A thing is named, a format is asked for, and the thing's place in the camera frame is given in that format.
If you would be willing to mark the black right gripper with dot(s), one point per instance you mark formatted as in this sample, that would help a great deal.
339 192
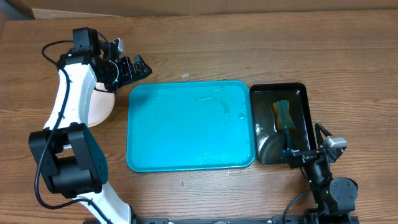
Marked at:
305 157

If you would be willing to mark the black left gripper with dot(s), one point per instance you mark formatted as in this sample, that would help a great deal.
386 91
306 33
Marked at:
126 65

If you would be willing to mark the green yellow sponge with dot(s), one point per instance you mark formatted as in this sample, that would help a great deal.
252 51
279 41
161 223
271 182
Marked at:
281 110

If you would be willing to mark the pink plate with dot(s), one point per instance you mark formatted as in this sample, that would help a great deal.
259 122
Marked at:
101 105

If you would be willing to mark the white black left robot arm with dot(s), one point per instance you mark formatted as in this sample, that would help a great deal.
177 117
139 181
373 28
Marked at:
71 167

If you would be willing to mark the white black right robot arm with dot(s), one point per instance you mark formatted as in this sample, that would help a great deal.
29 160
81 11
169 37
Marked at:
334 197

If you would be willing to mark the black metal tray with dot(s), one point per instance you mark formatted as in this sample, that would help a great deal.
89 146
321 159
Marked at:
268 141

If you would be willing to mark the teal plastic tray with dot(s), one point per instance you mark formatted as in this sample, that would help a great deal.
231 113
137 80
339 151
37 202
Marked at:
189 126

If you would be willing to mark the cardboard sheet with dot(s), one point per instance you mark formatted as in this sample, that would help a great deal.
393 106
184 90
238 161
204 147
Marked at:
196 7

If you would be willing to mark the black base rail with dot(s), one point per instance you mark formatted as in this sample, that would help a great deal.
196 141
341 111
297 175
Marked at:
274 220

